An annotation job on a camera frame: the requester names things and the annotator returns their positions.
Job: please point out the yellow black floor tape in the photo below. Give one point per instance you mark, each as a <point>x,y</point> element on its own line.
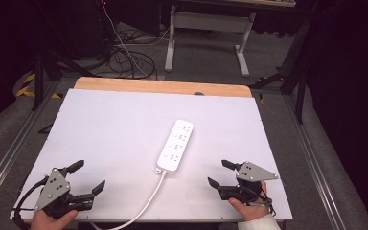
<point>25,87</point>

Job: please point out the wooden table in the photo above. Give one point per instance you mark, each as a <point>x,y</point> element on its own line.
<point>159,85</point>

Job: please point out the person's left hand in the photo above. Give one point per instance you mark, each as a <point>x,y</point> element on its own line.
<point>49,221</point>

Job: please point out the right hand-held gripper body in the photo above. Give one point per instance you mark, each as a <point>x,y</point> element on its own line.
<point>252,174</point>

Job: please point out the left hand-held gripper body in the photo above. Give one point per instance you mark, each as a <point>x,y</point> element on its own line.
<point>51,189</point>

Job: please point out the small black knob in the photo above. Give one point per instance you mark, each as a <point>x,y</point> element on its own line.
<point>199,94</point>

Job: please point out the white board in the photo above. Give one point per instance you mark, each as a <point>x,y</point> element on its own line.
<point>115,140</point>

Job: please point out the person's right hand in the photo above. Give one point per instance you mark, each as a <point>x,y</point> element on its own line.
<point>248,211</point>

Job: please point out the black metal stand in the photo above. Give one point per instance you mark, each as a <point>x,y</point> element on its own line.
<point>300,80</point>
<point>39,76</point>

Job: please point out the white power strip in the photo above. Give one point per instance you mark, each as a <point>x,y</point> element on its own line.
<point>175,147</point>

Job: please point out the white metal table frame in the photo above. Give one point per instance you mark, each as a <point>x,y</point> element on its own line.
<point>204,20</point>

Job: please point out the aluminium floor rail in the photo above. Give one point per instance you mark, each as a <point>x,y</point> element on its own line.
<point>16,143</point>
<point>313,166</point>

